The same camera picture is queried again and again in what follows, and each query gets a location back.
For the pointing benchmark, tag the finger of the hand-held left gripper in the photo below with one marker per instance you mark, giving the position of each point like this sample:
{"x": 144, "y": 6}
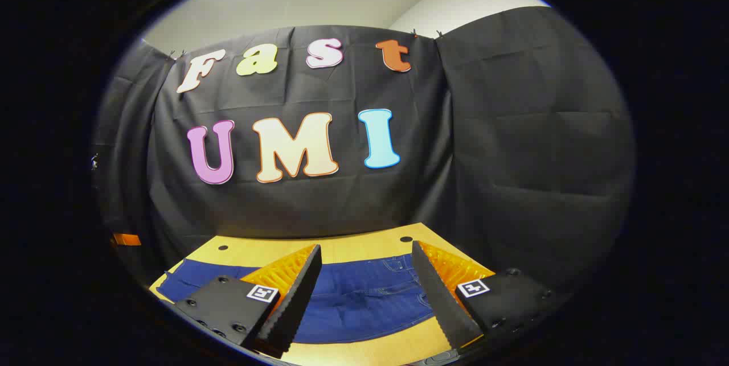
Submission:
{"x": 126, "y": 239}

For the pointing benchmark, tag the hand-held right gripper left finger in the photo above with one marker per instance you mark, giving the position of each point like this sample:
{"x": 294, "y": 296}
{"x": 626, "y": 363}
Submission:
{"x": 299, "y": 297}

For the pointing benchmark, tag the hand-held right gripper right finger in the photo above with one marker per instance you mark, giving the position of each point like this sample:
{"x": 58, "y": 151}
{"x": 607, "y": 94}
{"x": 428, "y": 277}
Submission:
{"x": 441, "y": 303}

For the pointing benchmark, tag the blue denim jeans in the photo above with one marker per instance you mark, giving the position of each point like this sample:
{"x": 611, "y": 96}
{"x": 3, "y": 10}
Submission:
{"x": 364, "y": 297}

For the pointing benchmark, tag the black backdrop cloth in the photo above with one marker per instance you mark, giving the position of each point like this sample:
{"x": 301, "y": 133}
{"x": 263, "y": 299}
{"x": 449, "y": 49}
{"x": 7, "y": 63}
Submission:
{"x": 512, "y": 155}

